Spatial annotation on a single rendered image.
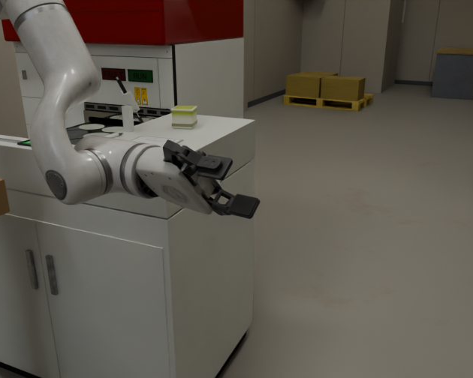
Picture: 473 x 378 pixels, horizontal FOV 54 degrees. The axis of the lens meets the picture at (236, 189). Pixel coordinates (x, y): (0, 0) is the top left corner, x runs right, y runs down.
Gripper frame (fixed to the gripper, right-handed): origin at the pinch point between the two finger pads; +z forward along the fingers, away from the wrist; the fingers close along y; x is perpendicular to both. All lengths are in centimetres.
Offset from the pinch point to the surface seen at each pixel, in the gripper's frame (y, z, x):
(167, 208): -39, -49, 11
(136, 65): -45, -111, 69
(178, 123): -48, -74, 46
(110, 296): -60, -71, -13
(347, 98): -448, -255, 424
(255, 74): -394, -390, 414
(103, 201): -36, -69, 7
